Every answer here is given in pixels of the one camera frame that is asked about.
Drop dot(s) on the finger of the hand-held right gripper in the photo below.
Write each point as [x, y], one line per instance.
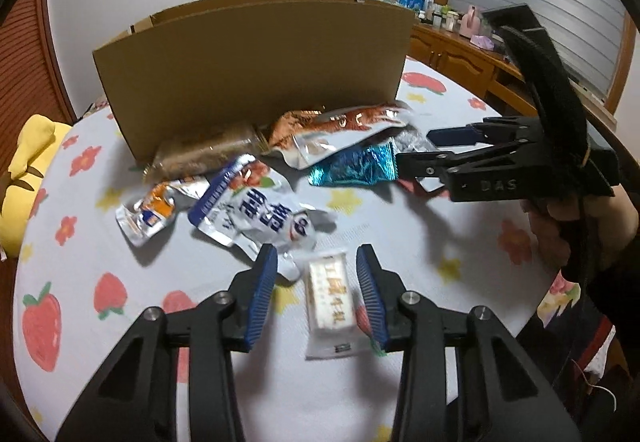
[455, 135]
[425, 164]

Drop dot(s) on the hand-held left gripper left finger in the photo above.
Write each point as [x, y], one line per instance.
[262, 297]

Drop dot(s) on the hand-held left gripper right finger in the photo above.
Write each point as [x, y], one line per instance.
[372, 302]

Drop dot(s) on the small white bar packet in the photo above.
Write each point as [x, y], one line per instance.
[327, 307]

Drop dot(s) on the teal foil snack packet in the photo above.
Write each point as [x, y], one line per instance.
[350, 167]

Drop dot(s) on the blue white snack packet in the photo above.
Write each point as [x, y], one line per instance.
[255, 207]

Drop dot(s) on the long red white snack packet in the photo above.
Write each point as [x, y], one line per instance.
[320, 131]

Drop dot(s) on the orange silver snack packet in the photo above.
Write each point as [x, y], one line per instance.
[150, 217]

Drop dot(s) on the brown cardboard box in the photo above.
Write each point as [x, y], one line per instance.
[250, 61]

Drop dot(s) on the person's right hand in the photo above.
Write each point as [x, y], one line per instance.
[550, 222]

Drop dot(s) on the silver foil snack packet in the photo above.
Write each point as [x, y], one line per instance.
[412, 139]

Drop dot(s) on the wooden cabinet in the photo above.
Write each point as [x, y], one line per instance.
[450, 51]

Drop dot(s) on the purple crumpled cloth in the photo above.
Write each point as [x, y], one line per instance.
[482, 42]

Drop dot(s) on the pink bottle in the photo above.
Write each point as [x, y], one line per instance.
[471, 21]

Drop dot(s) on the row of small bottles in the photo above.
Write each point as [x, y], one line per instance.
[440, 14]

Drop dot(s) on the blue white box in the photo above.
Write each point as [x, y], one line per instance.
[412, 1]

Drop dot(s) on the brown clear snack packet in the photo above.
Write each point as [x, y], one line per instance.
[200, 154]

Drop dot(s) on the dark floral garment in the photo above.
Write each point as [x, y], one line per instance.
[595, 347]

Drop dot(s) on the strawberry flower printed tablecloth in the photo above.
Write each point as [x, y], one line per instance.
[75, 272]

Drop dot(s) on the yellow plush toy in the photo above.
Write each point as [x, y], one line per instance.
[30, 156]

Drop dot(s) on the wooden louvered door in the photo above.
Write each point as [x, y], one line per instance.
[25, 71]

